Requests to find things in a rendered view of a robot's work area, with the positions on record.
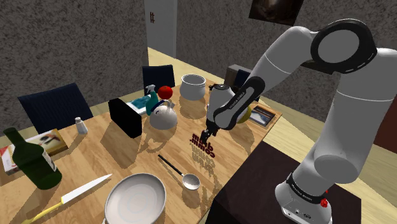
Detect dark red letters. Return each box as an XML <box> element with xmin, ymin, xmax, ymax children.
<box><xmin>189</xmin><ymin>133</ymin><xmax>216</xmax><ymax>159</ymax></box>

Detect yellow round object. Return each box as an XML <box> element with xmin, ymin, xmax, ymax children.
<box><xmin>237</xmin><ymin>105</ymin><xmax>253</xmax><ymax>125</ymax></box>

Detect white pot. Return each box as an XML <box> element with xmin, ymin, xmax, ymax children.
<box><xmin>179</xmin><ymin>73</ymin><xmax>207</xmax><ymax>102</ymax></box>

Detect white kettle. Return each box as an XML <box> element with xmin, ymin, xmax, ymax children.
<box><xmin>149</xmin><ymin>99</ymin><xmax>179</xmax><ymax>130</ymax></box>

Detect dark framed picture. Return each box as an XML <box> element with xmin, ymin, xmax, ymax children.
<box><xmin>247</xmin><ymin>104</ymin><xmax>277</xmax><ymax>129</ymax></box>

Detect red tomato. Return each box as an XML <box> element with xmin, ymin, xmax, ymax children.
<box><xmin>157</xmin><ymin>85</ymin><xmax>174</xmax><ymax>101</ymax></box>

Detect teal spray bottle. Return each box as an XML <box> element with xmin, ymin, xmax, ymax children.
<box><xmin>144</xmin><ymin>84</ymin><xmax>160</xmax><ymax>116</ymax></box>

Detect dark robot stand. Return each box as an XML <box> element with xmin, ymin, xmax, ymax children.
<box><xmin>204</xmin><ymin>141</ymin><xmax>363</xmax><ymax>224</ymax></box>

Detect teal book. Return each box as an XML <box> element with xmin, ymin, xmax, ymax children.
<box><xmin>127</xmin><ymin>95</ymin><xmax>153</xmax><ymax>116</ymax></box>

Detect black box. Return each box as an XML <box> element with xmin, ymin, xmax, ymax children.
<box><xmin>108</xmin><ymin>97</ymin><xmax>143</xmax><ymax>139</ymax></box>

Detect white bowl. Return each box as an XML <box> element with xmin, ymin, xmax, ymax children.
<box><xmin>103</xmin><ymin>172</ymin><xmax>167</xmax><ymax>224</ymax></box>

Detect grey door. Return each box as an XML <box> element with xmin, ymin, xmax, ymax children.
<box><xmin>143</xmin><ymin>0</ymin><xmax>179</xmax><ymax>59</ymax></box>

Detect wooden table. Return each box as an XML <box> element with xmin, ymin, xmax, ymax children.
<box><xmin>0</xmin><ymin>76</ymin><xmax>283</xmax><ymax>224</ymax></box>

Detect white salt shaker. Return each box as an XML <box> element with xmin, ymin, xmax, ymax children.
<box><xmin>74</xmin><ymin>116</ymin><xmax>89</xmax><ymax>135</ymax></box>

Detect white and orange book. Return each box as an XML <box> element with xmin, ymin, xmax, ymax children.
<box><xmin>0</xmin><ymin>128</ymin><xmax>69</xmax><ymax>176</ymax></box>

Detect dark green wine bottle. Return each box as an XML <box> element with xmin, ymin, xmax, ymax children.
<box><xmin>3</xmin><ymin>127</ymin><xmax>63</xmax><ymax>190</ymax></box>

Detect black handled metal ladle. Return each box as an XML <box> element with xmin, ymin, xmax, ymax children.
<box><xmin>157</xmin><ymin>153</ymin><xmax>201</xmax><ymax>191</ymax></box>

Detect dark wall picture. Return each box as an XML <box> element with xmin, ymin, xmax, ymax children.
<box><xmin>248</xmin><ymin>0</ymin><xmax>305</xmax><ymax>27</ymax></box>

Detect yellow handled knife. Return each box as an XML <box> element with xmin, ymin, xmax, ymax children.
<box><xmin>20</xmin><ymin>173</ymin><xmax>113</xmax><ymax>224</ymax></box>

